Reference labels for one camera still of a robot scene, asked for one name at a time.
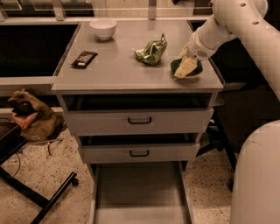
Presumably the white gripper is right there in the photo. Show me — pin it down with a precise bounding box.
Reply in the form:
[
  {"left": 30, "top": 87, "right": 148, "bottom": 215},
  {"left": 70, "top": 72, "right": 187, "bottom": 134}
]
[{"left": 173, "top": 29, "right": 218, "bottom": 79}]

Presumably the green kitchen sponge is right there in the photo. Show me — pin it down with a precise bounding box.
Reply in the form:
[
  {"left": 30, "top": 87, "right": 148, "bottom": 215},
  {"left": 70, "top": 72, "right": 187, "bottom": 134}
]
[{"left": 171, "top": 61, "right": 203, "bottom": 79}]

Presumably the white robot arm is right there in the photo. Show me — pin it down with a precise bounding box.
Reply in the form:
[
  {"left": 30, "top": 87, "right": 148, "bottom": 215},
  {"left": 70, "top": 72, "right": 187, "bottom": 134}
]
[{"left": 173, "top": 0, "right": 280, "bottom": 224}]

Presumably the grey drawer cabinet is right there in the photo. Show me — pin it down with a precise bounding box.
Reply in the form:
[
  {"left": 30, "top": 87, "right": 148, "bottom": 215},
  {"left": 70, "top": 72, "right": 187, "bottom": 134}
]
[{"left": 51, "top": 19, "right": 225, "bottom": 224}]

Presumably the grey middle drawer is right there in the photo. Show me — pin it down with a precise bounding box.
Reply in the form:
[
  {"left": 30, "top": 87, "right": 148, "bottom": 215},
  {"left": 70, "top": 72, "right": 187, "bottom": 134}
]
[{"left": 79, "top": 134, "right": 200, "bottom": 164}]

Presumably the grey drawer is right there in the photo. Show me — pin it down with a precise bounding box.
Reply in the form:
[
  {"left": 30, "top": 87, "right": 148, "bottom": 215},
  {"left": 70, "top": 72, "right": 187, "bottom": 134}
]
[
  {"left": 79, "top": 134, "right": 200, "bottom": 164},
  {"left": 58, "top": 94, "right": 214, "bottom": 136},
  {"left": 89, "top": 162, "right": 194, "bottom": 224}
]

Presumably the grey top drawer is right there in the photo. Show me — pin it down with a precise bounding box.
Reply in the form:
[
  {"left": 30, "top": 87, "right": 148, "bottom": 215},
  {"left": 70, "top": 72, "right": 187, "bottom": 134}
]
[{"left": 58, "top": 94, "right": 214, "bottom": 136}]

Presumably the grey bottom drawer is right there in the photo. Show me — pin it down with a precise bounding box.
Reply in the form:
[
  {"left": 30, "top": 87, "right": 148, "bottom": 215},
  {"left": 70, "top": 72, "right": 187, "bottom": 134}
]
[{"left": 89, "top": 162, "right": 194, "bottom": 224}]

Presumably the green crumpled chip bag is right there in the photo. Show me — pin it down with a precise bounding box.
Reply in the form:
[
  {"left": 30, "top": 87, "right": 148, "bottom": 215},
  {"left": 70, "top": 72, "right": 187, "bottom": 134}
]
[{"left": 133, "top": 34, "right": 167, "bottom": 66}]

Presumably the black office chair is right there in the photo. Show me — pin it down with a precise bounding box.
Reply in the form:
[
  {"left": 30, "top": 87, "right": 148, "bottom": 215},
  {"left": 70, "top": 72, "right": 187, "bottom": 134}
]
[{"left": 194, "top": 38, "right": 280, "bottom": 173}]

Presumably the white ceramic bowl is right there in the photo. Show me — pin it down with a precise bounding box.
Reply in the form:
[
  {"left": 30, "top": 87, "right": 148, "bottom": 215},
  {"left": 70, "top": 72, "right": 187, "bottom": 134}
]
[{"left": 90, "top": 18, "right": 117, "bottom": 40}]

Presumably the black snack bar wrapper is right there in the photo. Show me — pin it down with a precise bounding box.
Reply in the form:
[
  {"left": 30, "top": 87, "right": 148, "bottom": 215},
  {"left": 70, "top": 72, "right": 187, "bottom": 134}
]
[{"left": 71, "top": 51, "right": 98, "bottom": 69}]

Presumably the black stand base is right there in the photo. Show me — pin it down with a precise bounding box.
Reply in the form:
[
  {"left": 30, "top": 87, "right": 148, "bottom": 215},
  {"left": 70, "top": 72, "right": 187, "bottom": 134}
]
[{"left": 0, "top": 122, "right": 80, "bottom": 224}]

